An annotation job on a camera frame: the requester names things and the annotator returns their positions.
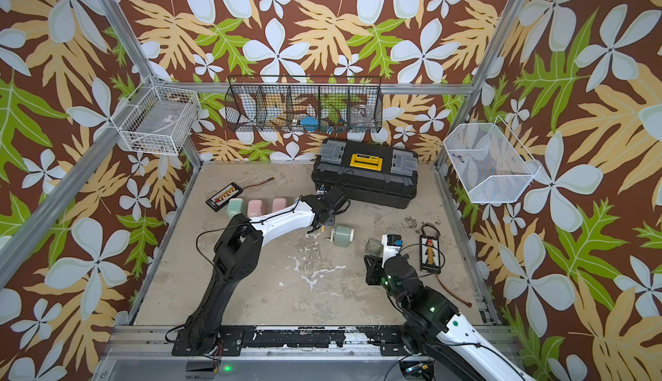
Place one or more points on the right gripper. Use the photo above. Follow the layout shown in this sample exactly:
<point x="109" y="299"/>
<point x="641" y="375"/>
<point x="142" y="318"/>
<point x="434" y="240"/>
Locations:
<point x="375" y="267"/>

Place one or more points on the clear grey tray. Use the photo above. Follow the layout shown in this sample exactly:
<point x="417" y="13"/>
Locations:
<point x="374" y="247"/>

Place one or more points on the white wire basket left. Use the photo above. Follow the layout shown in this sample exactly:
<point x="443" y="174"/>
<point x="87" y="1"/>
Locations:
<point x="158" y="118"/>

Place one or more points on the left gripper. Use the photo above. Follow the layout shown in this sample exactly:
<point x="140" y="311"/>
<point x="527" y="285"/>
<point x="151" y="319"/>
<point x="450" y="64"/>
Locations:
<point x="332" y="221"/>

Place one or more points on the pink sharpener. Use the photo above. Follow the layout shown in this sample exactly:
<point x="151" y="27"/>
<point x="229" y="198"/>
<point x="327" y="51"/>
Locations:
<point x="255" y="208"/>
<point x="279" y="204"/>

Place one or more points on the green sharpener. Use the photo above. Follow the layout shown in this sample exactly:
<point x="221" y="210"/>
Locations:
<point x="341" y="236"/>
<point x="236" y="207"/>

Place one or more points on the white wire basket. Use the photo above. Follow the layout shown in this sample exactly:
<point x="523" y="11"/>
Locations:
<point x="491" y="162"/>
<point x="158" y="118"/>

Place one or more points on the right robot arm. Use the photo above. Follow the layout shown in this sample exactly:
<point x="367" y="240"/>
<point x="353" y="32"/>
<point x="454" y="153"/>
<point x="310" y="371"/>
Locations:
<point x="434" y="326"/>

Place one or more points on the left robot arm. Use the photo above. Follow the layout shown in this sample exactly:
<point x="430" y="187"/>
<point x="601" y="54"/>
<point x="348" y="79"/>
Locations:
<point x="237" y="254"/>

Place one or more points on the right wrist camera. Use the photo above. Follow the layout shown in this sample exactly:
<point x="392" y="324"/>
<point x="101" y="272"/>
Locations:
<point x="392" y="244"/>

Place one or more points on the black battery holder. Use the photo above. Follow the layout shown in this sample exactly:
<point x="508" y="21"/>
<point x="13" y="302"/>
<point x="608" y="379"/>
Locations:
<point x="430" y="254"/>
<point x="222" y="198"/>

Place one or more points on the black battery holder right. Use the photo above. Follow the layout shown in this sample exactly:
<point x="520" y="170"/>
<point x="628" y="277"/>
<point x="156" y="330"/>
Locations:
<point x="430" y="254"/>

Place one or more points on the black plastic toolbox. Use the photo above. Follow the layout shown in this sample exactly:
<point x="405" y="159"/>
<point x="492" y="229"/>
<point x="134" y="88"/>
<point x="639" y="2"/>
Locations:
<point x="366" y="172"/>

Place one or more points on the black wire basket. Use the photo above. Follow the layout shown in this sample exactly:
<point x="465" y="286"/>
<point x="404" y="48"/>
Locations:
<point x="326" y="105"/>

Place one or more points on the white wire basket right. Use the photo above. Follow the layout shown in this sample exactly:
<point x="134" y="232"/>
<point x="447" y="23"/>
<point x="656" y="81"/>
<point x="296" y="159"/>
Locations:
<point x="491" y="162"/>

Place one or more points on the black battery holder left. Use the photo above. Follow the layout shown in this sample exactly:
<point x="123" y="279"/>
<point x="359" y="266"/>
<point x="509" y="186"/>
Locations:
<point x="222" y="198"/>

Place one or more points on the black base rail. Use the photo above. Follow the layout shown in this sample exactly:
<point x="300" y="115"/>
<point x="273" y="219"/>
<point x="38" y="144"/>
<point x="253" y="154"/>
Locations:
<point x="234" y="341"/>

